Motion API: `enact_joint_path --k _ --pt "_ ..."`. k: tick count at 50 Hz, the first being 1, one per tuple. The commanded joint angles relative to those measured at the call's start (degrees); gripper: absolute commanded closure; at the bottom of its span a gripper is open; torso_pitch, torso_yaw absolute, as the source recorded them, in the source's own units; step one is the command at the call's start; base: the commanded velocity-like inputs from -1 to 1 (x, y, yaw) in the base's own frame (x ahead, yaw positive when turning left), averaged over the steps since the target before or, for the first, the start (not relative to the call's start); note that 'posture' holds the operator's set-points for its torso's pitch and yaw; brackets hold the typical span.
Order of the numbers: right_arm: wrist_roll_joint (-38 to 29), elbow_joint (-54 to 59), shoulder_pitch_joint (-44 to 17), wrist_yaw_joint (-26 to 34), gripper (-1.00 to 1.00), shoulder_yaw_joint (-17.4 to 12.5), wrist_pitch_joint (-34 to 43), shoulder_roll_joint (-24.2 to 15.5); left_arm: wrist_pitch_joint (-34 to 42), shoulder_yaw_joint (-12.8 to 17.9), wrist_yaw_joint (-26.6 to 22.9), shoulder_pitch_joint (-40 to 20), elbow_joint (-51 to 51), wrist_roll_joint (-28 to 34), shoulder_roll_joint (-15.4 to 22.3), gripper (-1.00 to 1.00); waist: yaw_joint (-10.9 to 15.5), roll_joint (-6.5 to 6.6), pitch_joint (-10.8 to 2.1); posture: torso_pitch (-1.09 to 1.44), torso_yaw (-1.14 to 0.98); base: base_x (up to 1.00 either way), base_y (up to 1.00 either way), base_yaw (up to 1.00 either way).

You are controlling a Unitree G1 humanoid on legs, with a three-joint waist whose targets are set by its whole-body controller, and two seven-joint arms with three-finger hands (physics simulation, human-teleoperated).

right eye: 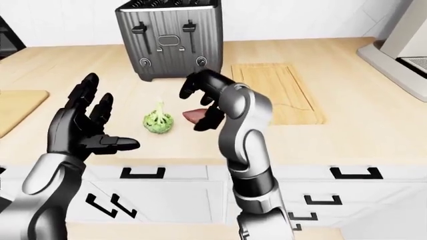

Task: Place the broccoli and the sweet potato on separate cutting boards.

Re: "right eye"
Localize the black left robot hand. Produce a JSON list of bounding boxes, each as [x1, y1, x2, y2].
[[46, 73, 141, 160]]

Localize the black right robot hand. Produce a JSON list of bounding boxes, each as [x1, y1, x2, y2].
[[179, 69, 237, 132]]

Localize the reddish brown sweet potato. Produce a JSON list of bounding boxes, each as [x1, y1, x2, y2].
[[182, 107, 209, 125]]

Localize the plain light wooden cutting board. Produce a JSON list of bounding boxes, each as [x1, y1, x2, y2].
[[0, 90, 50, 139]]

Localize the green broccoli floret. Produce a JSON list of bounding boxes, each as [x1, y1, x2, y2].
[[143, 101, 175, 135]]

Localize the grooved wooden cutting board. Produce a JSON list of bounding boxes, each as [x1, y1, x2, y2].
[[231, 63, 326, 126]]

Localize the grey ribbed metal toaster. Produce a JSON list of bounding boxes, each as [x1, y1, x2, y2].
[[115, 0, 224, 82]]

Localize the black oven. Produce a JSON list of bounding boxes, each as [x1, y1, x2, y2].
[[0, 15, 27, 61]]

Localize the beige coffee machine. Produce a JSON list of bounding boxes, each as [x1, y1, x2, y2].
[[356, 0, 427, 103]]

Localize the black drawer handle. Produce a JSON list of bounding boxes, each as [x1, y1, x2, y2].
[[330, 167, 384, 180], [120, 167, 166, 179]]

